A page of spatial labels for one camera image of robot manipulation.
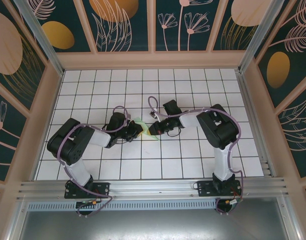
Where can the light green paper sheet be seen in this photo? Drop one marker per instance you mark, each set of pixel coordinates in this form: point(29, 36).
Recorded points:
point(140, 120)

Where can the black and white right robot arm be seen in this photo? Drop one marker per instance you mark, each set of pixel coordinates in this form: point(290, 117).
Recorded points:
point(217, 130)

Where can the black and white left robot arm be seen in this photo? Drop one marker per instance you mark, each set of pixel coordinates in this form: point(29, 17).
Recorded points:
point(68, 145)

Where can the grey metal sheet panel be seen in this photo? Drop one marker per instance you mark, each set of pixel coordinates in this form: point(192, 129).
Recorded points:
point(152, 225)

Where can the small circuit board with connector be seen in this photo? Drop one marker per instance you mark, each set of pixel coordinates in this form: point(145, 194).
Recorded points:
point(89, 203)
point(231, 203)

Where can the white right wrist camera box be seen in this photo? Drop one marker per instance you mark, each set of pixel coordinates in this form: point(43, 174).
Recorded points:
point(155, 116)

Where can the long aluminium mounting rail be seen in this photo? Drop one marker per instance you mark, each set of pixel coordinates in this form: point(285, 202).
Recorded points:
point(152, 190)

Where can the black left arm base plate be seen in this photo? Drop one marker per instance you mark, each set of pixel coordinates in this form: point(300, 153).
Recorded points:
point(102, 188)

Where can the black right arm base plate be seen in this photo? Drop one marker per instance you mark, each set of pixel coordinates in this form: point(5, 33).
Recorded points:
point(205, 188)

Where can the aluminium side rail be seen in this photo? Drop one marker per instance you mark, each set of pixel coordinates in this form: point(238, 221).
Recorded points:
point(252, 100)

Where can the aluminium corner post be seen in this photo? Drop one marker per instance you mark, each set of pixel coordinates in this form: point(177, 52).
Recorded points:
point(40, 37)
point(260, 35)

